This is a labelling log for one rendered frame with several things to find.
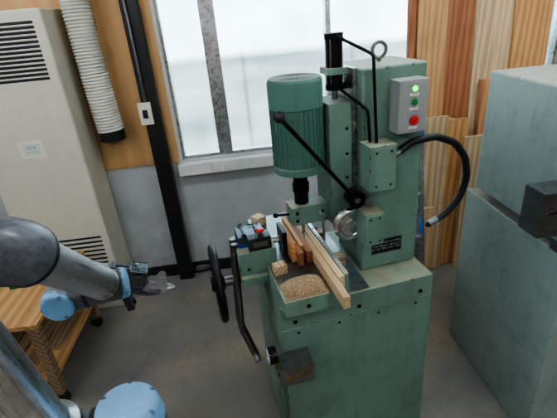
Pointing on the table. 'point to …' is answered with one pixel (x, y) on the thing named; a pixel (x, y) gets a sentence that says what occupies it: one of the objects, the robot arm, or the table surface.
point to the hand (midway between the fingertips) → (171, 289)
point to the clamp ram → (281, 238)
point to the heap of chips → (302, 287)
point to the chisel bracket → (302, 212)
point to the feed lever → (355, 199)
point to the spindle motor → (312, 103)
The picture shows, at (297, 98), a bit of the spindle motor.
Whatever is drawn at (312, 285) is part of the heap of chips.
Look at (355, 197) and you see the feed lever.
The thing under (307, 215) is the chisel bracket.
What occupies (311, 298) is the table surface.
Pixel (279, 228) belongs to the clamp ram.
